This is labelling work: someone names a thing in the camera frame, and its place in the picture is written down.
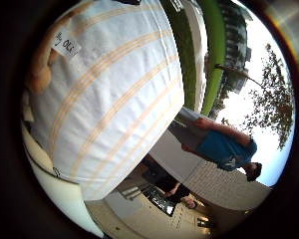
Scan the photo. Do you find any white striped tablecloth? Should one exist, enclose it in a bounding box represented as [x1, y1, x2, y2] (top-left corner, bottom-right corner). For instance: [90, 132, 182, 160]
[26, 0, 186, 202]

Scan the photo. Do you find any person in black clothes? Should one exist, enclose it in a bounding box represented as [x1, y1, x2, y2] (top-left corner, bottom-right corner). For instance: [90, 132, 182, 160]
[162, 180, 198, 210]

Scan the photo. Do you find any street lamp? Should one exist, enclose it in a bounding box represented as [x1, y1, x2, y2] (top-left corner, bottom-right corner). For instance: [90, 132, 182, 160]
[214, 63, 268, 92]

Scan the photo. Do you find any white paper label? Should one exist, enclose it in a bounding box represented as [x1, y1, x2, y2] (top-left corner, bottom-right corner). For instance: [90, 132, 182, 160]
[51, 27, 83, 62]

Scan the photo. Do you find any person in blue shirt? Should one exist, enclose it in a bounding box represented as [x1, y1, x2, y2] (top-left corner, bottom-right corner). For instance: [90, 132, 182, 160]
[180, 116, 263, 183]

